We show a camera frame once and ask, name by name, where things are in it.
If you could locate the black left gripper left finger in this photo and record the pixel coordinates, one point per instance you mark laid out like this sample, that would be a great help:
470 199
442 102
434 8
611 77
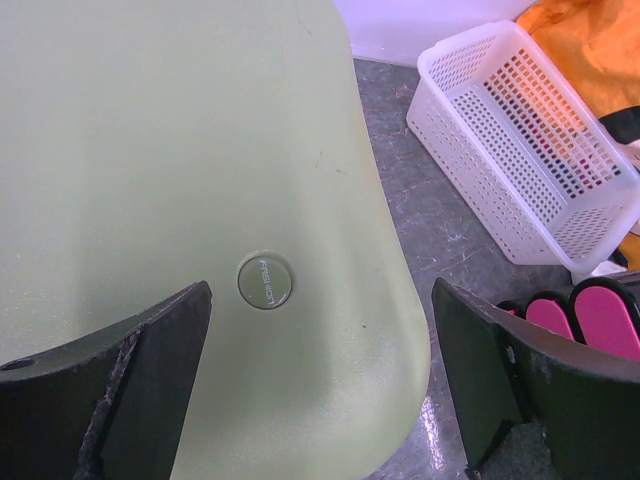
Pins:
111 404

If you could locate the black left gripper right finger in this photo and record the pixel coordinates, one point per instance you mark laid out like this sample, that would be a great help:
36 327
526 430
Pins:
504 371

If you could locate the white perforated plastic basket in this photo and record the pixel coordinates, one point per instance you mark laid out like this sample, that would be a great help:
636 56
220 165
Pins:
530 159

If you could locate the green hard-shell suitcase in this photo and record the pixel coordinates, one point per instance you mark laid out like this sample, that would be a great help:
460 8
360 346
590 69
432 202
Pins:
149 145

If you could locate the black box with pink ends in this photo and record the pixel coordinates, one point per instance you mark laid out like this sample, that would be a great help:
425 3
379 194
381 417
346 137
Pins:
600 312

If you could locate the orange cartoon mouse cloth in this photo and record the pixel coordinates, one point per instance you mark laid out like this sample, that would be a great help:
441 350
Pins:
595 45

